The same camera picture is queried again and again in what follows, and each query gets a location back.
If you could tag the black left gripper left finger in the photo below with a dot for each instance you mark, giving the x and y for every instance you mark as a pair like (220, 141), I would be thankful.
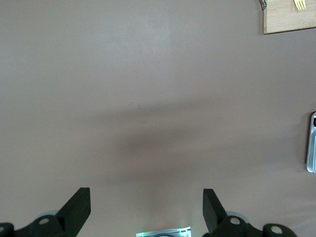
(69, 217)

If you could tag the brown table cover sheet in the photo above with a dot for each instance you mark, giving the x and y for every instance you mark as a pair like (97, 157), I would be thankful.
(148, 74)

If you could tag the yellow plastic fork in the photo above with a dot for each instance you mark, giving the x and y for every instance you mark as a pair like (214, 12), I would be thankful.
(300, 3)

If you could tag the silver digital kitchen scale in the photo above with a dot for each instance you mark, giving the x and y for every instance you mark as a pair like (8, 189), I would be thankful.
(312, 148)

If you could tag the wooden cutting board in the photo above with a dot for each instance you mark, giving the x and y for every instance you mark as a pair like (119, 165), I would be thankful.
(284, 19)

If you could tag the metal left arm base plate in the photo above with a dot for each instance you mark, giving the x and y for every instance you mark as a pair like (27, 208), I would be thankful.
(177, 232)

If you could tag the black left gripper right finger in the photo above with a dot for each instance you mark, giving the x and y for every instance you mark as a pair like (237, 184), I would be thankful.
(222, 222)

